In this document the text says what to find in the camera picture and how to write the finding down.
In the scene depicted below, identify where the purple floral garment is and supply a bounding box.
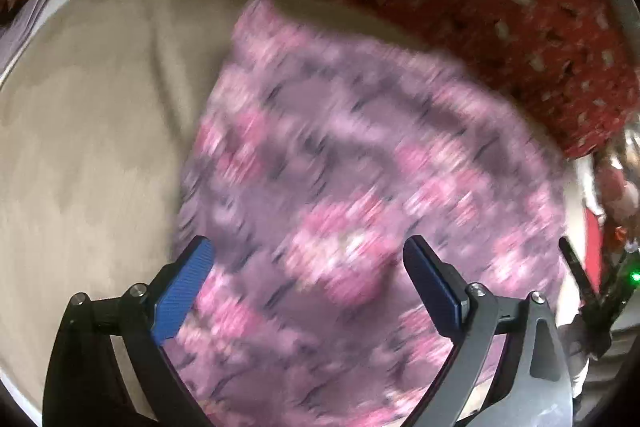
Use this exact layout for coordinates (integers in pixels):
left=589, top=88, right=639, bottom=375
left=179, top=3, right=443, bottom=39
left=170, top=0, right=568, bottom=427

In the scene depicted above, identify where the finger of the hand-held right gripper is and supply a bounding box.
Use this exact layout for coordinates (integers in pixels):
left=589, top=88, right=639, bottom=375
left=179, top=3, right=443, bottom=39
left=557, top=237, right=601, bottom=308
left=600, top=251, right=630, bottom=303

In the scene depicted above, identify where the beige fleece blanket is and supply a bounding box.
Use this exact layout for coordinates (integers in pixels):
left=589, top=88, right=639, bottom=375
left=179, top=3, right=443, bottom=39
left=0, top=0, right=421, bottom=413

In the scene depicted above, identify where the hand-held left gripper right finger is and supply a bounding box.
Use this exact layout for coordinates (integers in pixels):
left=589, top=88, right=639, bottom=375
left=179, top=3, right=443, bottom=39
left=402, top=234, right=573, bottom=427

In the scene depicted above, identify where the clear plastic bag of clothes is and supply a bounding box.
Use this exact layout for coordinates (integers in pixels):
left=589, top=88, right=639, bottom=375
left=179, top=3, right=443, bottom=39
left=595, top=127, right=640, bottom=253

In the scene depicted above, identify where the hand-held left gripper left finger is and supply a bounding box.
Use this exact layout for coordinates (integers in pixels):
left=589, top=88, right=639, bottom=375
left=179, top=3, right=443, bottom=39
left=42, top=236, right=216, bottom=427

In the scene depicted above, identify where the red cloth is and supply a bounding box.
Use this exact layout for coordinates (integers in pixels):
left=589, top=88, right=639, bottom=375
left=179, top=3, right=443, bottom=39
left=582, top=207, right=606, bottom=288

